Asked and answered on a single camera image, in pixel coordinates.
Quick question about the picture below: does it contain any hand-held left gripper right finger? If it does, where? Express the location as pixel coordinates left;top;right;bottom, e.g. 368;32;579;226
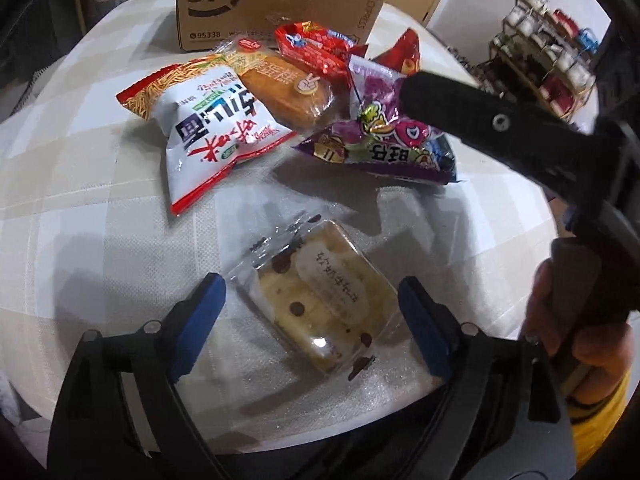
399;276;576;480

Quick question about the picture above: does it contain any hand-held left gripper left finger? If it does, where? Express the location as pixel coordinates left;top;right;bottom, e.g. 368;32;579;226
47;272;228;480

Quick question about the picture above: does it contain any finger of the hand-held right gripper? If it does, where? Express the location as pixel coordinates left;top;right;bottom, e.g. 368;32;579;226
399;71;608;201

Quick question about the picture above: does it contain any red chips bag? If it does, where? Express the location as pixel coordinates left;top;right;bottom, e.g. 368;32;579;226
372;27;421;78

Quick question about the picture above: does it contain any purple cartoon snack bag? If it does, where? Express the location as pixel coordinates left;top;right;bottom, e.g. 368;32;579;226
292;105;458;186

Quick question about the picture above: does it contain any clear purple snack packet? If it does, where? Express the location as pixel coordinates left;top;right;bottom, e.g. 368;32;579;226
347;54;408;121

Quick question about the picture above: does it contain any clear chocolate chip cake packet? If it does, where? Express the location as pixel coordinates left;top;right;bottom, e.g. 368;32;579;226
225;212;406;383

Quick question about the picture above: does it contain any red cookie packet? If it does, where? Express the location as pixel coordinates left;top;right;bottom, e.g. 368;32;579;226
274;21;368;93

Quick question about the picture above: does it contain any orange cake packet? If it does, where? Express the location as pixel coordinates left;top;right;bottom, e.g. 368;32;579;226
220;37;336;133

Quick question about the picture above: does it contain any white red noodle snack bag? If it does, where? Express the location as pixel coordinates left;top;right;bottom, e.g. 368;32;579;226
116;52;296;216

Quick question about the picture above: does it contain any brown cardboard box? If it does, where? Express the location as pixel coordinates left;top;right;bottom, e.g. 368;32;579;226
175;0;388;53

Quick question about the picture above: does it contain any person's right forearm yellow sleeve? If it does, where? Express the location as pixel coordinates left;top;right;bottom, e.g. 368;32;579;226
570;370;633;468

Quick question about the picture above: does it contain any person's right hand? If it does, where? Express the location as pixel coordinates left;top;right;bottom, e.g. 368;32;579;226
520;260;635;405

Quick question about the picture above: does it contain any metal shelf rack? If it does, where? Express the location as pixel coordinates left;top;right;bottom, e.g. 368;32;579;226
480;0;601;121

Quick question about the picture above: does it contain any group of white jars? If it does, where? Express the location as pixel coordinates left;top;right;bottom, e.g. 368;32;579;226
492;0;598;96

